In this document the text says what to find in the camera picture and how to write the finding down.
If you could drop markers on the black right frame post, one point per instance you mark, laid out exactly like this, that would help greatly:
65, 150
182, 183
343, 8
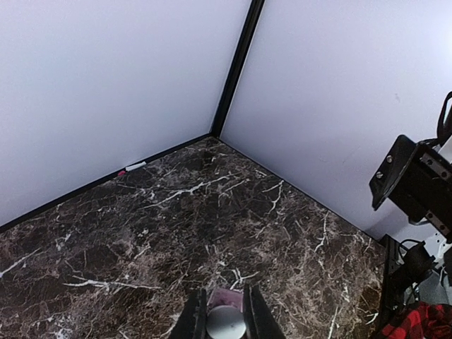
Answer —
236, 67

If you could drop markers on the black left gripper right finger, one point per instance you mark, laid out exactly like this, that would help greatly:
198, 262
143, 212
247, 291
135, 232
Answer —
259, 321

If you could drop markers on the black front table rail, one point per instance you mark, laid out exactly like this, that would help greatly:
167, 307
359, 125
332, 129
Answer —
404, 267

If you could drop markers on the red plaid sleeve forearm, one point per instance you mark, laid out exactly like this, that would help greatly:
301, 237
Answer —
419, 320

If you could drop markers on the white nail polish cap brush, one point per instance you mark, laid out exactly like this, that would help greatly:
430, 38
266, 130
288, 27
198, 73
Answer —
225, 322

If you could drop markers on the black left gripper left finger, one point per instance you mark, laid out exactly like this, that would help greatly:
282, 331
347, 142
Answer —
191, 323

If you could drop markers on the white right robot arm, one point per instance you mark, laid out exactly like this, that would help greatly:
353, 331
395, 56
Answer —
415, 176

